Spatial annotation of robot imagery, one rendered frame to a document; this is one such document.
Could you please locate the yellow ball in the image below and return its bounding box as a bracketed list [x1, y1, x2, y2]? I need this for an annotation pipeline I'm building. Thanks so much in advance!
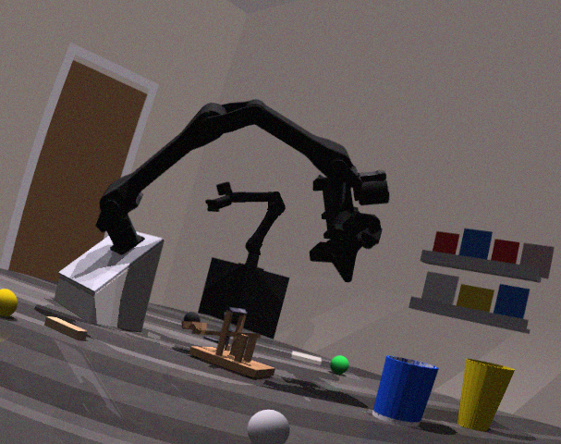
[0, 289, 18, 316]

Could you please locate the blue cup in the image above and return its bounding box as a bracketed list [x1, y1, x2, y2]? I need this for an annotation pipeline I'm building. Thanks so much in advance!
[372, 355, 439, 427]

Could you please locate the green ball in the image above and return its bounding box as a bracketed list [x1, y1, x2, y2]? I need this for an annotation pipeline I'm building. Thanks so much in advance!
[330, 355, 349, 374]

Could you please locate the tan rectangular block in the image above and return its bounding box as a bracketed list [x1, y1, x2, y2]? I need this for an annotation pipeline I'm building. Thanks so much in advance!
[44, 316, 88, 340]

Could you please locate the olive yellow tapered cup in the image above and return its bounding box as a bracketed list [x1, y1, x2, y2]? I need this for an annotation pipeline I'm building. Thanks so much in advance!
[457, 359, 515, 431]

